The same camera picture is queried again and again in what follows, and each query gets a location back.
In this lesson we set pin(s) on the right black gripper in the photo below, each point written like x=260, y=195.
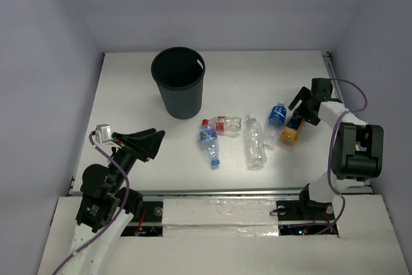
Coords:
x=304, y=93

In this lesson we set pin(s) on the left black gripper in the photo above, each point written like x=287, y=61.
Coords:
x=134, y=145

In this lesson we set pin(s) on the blue label water bottle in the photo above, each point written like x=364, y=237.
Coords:
x=275, y=124

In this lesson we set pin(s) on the orange juice bottle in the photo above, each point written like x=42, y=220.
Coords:
x=290, y=133

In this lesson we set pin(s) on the colourful label blue cap bottle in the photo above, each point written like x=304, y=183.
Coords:
x=210, y=143

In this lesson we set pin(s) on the red label clear bottle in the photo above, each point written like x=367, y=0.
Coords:
x=224, y=125

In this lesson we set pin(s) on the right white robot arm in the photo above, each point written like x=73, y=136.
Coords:
x=316, y=197

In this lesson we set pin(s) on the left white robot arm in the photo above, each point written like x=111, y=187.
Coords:
x=110, y=207

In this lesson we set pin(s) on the black plastic waste bin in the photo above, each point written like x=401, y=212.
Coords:
x=178, y=73

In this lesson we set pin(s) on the clear unlabelled plastic bottle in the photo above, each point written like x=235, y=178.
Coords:
x=254, y=143

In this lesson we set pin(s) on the metal rail right side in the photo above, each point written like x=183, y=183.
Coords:
x=334, y=72

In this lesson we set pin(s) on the metal rail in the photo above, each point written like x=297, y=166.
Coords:
x=334, y=72
x=366, y=189

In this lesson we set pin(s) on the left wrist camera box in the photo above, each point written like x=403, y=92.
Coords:
x=102, y=134

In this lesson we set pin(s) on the metal rail front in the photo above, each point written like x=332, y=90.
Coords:
x=366, y=189

